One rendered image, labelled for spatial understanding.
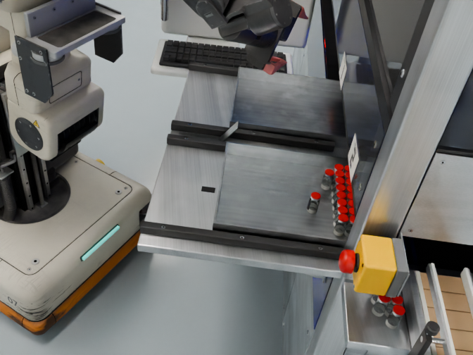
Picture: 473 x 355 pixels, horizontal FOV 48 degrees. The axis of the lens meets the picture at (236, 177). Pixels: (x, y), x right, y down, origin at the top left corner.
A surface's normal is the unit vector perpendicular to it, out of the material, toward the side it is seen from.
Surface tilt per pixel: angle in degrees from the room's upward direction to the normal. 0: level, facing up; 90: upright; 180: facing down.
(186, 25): 90
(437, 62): 90
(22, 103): 90
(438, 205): 90
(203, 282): 0
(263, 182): 0
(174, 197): 0
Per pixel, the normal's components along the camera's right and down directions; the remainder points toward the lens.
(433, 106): -0.09, 0.66
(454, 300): 0.11, -0.74
